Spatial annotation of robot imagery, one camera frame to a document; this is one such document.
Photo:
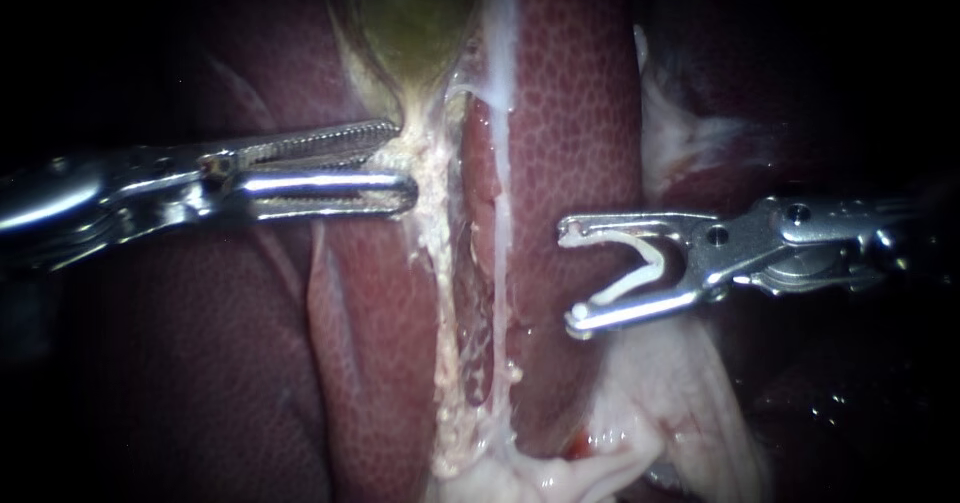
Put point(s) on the right arm instrument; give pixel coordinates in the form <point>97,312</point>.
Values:
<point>795,240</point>

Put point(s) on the right arm instrument jaw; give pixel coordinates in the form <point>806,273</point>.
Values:
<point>637,223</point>
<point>637,309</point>

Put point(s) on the left arm instrument jaw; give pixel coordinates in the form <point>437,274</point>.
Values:
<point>315,144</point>
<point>322,183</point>

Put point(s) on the left arm instrument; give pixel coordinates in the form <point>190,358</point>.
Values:
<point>90,195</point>

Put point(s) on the white clip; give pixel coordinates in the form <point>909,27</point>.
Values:
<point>654,254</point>

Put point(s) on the gallbladder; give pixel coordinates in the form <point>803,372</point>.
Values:
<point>412,30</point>

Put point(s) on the pale fatty tissue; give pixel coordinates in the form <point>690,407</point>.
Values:
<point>660,405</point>
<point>667,135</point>

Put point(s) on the dark red liver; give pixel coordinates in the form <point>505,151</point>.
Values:
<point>577,113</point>

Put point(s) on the thin tube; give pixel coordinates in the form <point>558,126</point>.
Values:
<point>500,188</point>
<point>444,285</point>

